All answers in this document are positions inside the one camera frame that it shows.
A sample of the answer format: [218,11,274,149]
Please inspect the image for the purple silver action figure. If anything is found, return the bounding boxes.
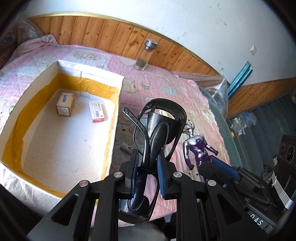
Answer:
[182,121,219,170]

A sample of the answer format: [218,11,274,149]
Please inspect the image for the white plastic tube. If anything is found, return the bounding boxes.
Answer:
[119,142,133,155]

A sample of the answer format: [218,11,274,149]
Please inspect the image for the black sunglasses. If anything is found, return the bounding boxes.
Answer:
[118,98,187,225]

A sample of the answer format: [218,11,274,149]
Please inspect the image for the pink cartoon quilt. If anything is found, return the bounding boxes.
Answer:
[0,34,232,230]

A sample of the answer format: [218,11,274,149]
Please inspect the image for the clear plastic bag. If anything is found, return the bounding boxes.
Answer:
[230,112,257,136]

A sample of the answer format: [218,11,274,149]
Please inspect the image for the red white flat pack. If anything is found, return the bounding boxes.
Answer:
[89,101,105,123]

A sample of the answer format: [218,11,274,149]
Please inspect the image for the white cardboard box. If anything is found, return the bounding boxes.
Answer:
[1,60,123,198]

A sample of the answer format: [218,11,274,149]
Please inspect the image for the bubble wrap sheet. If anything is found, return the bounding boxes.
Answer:
[173,71,228,118]

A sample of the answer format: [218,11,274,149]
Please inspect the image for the small brown cardboard box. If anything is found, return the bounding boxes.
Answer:
[56,92,75,116]

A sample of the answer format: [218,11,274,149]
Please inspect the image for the teal metal bars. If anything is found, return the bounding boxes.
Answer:
[227,61,253,99]

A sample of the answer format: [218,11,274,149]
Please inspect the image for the glass tea bottle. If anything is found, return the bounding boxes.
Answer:
[134,39,158,71]

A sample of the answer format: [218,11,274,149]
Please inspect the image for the black tracking camera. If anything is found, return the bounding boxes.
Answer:
[273,135,295,209]

